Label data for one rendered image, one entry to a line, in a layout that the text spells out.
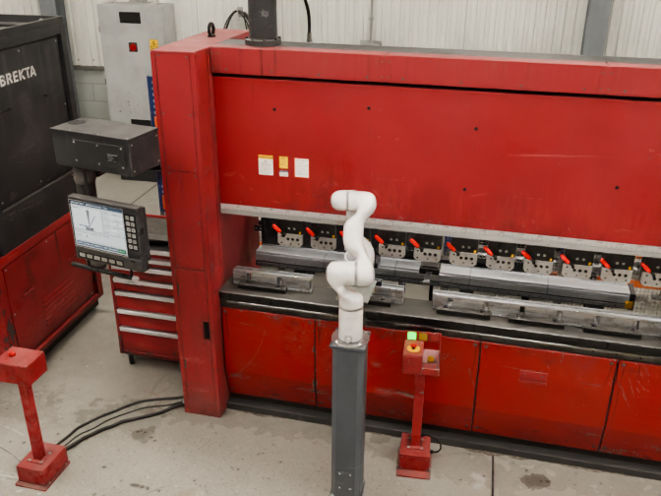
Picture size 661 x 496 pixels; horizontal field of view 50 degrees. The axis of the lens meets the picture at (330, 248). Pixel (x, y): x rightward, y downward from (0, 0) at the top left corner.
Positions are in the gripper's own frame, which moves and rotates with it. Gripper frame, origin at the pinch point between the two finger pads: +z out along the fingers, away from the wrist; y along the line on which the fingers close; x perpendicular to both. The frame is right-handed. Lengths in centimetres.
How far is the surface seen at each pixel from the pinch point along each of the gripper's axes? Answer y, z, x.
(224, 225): 84, -12, -19
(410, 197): -27, -39, -36
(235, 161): 74, -47, -43
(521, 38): -79, 223, -383
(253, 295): 62, 6, 16
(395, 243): -20.3, -17.1, -17.1
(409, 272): -25.7, 23.5, -18.2
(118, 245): 115, -66, 24
